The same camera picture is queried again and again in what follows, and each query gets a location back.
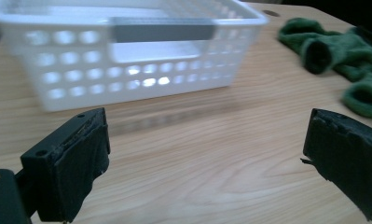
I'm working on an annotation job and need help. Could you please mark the white perforated plastic basket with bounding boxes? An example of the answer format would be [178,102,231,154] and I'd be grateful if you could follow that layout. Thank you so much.
[0,0,270,113]

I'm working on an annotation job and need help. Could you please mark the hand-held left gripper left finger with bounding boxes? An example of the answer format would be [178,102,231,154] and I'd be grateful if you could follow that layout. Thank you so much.
[20,106,111,224]

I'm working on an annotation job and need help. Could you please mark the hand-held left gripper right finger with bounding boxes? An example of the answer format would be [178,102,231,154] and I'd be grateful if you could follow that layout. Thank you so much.
[300,107,372,224]

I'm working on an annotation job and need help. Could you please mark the dark round table grommet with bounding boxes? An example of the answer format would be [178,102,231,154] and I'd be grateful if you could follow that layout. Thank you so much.
[261,9,282,19]

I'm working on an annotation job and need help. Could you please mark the green knitted cloth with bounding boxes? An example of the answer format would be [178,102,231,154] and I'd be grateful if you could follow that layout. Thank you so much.
[277,17,372,120]

